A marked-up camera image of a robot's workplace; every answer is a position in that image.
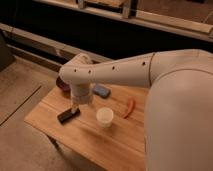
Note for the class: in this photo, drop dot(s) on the blue sponge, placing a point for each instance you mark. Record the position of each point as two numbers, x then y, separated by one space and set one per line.
101 91

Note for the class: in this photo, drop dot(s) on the wooden table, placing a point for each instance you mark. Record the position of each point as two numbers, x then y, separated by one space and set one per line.
119 147

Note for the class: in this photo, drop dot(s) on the dark red ceramic bowl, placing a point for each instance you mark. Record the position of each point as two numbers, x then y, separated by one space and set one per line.
63 86

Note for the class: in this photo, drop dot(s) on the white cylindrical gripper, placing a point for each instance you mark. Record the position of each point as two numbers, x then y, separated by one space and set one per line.
80 94

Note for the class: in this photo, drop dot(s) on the red chili pepper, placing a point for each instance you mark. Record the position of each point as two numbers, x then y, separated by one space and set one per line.
130 107

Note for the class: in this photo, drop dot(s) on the black rectangular block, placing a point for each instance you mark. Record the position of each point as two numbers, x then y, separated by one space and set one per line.
67 115

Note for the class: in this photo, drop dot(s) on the white plastic cup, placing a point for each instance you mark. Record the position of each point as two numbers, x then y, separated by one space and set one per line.
105 116

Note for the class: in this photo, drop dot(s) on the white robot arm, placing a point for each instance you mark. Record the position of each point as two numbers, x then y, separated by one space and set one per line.
178 115

